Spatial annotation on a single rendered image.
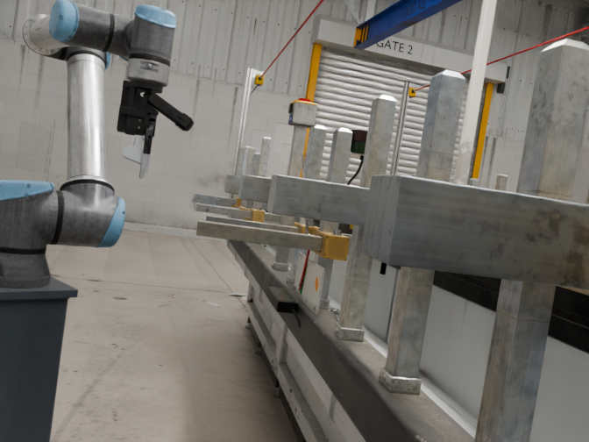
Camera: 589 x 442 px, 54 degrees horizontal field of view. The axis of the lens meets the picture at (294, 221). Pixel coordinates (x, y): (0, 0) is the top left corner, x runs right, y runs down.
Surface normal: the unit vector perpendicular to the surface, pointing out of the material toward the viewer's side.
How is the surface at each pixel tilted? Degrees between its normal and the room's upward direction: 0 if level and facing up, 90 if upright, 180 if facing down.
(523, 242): 90
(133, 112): 90
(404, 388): 90
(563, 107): 90
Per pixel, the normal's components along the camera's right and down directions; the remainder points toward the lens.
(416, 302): 0.19, 0.08
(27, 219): 0.54, 0.12
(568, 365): -0.97, -0.13
